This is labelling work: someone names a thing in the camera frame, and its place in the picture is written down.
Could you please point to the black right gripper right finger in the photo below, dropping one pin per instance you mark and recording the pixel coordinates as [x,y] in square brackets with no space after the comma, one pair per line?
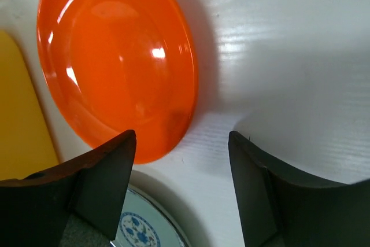
[280,205]

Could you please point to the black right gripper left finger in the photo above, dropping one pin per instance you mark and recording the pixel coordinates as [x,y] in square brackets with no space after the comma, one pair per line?
[76,203]

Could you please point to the orange plate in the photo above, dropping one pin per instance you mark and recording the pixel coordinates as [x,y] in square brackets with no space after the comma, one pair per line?
[116,65]

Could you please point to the yellow plastic bin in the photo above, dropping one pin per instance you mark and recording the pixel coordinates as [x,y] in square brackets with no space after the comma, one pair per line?
[26,145]

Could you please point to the blue floral plate right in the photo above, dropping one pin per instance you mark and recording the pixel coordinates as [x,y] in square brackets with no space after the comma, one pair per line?
[143,222]

